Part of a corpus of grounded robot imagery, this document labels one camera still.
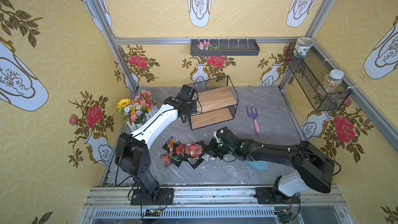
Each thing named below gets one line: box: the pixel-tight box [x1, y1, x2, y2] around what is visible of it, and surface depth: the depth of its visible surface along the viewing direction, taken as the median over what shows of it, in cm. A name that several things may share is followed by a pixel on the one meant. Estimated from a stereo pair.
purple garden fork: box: [246, 104, 261, 134], surface depth 106 cm
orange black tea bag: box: [162, 135, 182, 152], surface depth 94 cm
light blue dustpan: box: [244, 160, 268, 171], surface depth 84 cm
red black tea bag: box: [159, 151, 172, 168], surface depth 87 cm
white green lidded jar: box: [292, 36, 315, 59], surface depth 87 cm
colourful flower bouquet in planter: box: [116, 89, 159, 131], surface depth 89 cm
